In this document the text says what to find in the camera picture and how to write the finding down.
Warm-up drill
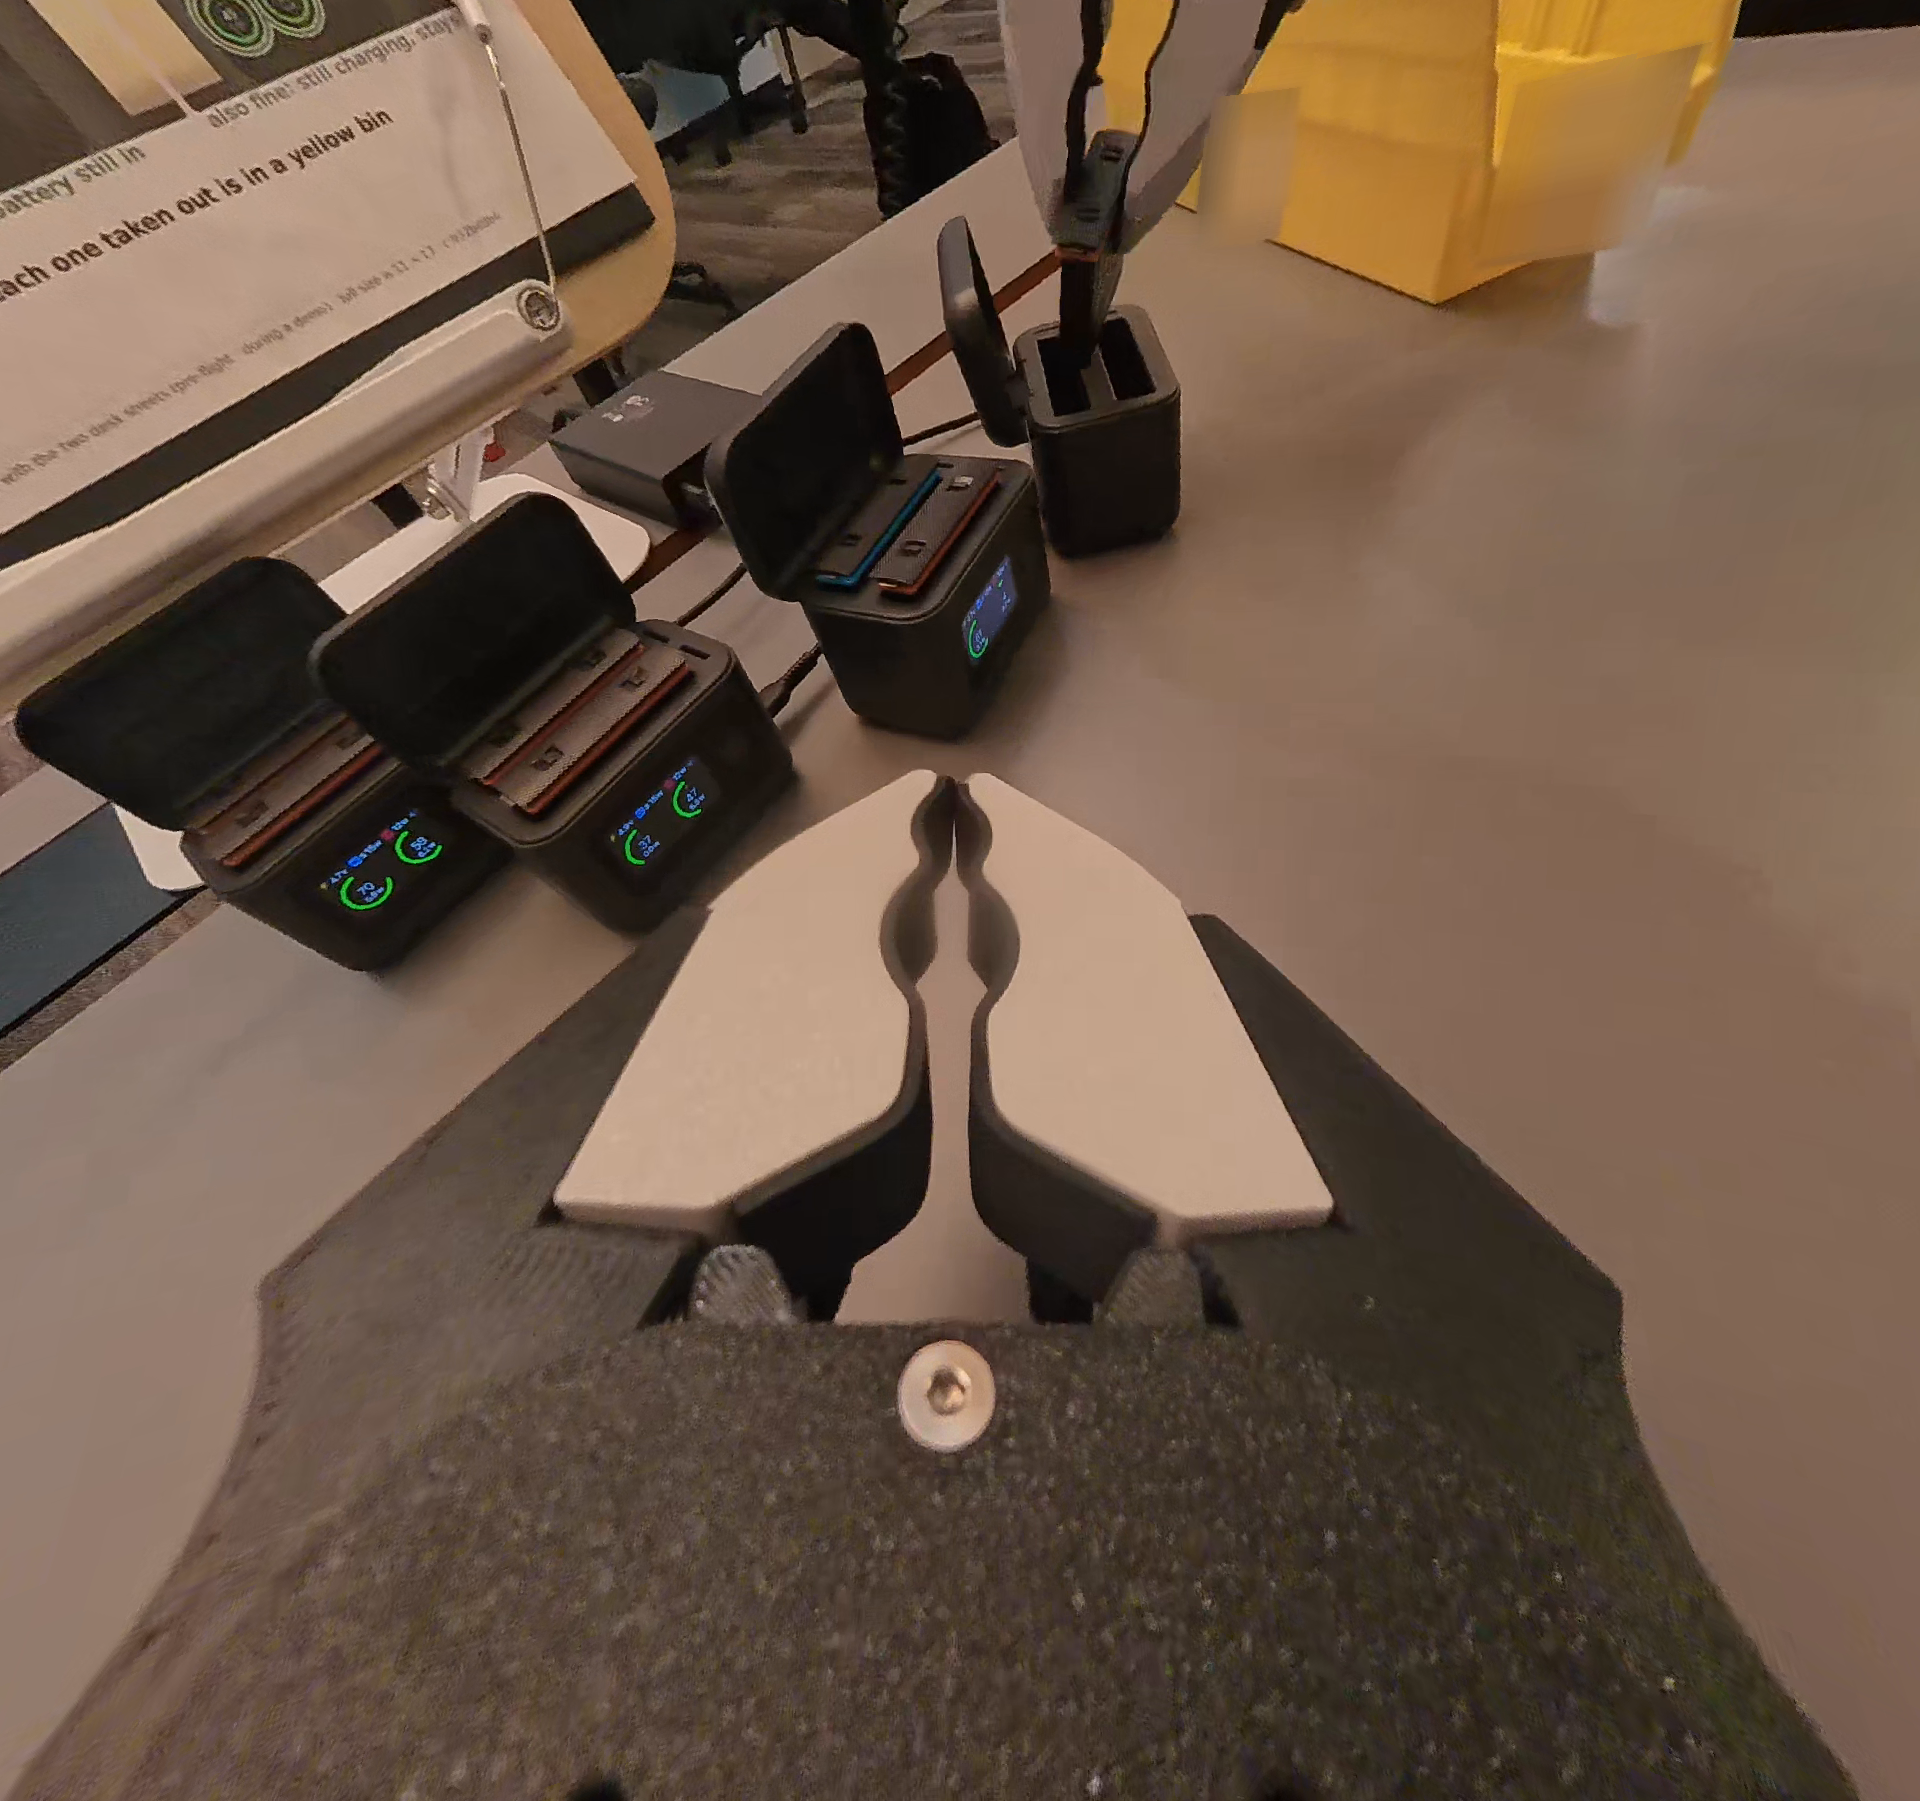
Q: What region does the black battery charging case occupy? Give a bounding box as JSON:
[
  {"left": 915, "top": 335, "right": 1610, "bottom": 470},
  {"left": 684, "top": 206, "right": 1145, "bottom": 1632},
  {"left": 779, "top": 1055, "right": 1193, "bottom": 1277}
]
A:
[
  {"left": 12, "top": 556, "right": 512, "bottom": 977},
  {"left": 701, "top": 319, "right": 1051, "bottom": 743},
  {"left": 309, "top": 489, "right": 800, "bottom": 936},
  {"left": 933, "top": 213, "right": 1186, "bottom": 560}
]

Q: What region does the black backpack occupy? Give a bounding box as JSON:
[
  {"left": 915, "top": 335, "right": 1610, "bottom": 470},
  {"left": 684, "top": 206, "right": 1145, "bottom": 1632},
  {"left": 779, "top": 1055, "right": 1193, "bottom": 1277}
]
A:
[{"left": 873, "top": 49, "right": 1004, "bottom": 219}]

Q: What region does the black battery blue trim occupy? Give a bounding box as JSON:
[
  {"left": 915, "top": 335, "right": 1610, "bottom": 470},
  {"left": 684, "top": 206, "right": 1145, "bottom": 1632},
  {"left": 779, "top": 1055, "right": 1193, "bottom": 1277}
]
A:
[{"left": 809, "top": 468, "right": 949, "bottom": 595}]

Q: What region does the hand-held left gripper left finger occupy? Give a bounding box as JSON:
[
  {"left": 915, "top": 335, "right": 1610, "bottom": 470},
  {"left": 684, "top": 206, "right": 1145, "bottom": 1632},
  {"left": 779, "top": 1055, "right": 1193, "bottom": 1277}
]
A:
[{"left": 551, "top": 768, "right": 961, "bottom": 1320}]

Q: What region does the black battery orange trim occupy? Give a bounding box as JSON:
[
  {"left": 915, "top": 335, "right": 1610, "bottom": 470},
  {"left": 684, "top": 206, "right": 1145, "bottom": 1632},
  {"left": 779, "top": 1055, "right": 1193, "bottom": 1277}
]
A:
[
  {"left": 450, "top": 630, "right": 661, "bottom": 782},
  {"left": 495, "top": 652, "right": 694, "bottom": 816},
  {"left": 217, "top": 758, "right": 394, "bottom": 873},
  {"left": 183, "top": 728, "right": 369, "bottom": 842},
  {"left": 1053, "top": 127, "right": 1145, "bottom": 344},
  {"left": 876, "top": 470, "right": 1004, "bottom": 602}
]

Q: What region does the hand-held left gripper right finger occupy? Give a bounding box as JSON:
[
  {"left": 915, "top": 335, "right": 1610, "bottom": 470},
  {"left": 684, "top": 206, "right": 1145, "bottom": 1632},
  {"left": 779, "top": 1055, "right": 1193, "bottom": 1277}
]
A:
[{"left": 956, "top": 768, "right": 1336, "bottom": 1314}]

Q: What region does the wood-framed monitor on stand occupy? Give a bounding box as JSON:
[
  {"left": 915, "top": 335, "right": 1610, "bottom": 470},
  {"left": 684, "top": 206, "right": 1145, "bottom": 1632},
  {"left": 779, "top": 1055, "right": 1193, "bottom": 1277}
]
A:
[{"left": 0, "top": 0, "right": 677, "bottom": 699}]

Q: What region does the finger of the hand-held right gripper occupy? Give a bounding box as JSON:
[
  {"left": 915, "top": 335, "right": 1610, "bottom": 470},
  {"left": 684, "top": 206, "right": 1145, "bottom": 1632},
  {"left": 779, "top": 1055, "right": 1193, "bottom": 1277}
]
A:
[
  {"left": 1113, "top": 0, "right": 1304, "bottom": 257},
  {"left": 997, "top": 0, "right": 1124, "bottom": 254}
]

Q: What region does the black multiport power adapter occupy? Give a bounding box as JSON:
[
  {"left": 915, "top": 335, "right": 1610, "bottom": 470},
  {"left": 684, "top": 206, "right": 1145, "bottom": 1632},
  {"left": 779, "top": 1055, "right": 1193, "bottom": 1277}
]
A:
[{"left": 546, "top": 367, "right": 767, "bottom": 530}]

